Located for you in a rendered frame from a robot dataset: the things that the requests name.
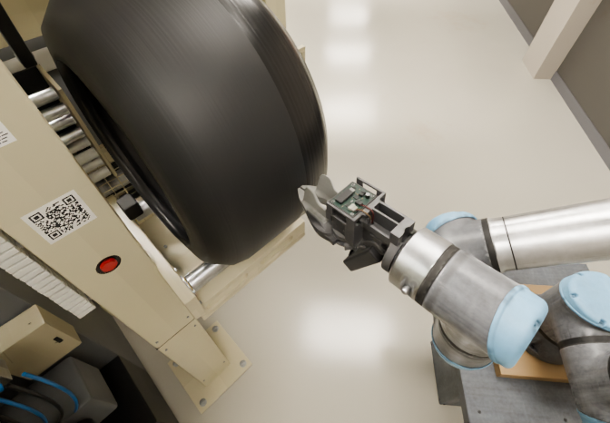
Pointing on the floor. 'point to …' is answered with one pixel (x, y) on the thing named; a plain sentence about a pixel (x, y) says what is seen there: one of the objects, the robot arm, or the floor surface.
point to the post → (92, 239)
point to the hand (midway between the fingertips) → (305, 193)
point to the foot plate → (205, 395)
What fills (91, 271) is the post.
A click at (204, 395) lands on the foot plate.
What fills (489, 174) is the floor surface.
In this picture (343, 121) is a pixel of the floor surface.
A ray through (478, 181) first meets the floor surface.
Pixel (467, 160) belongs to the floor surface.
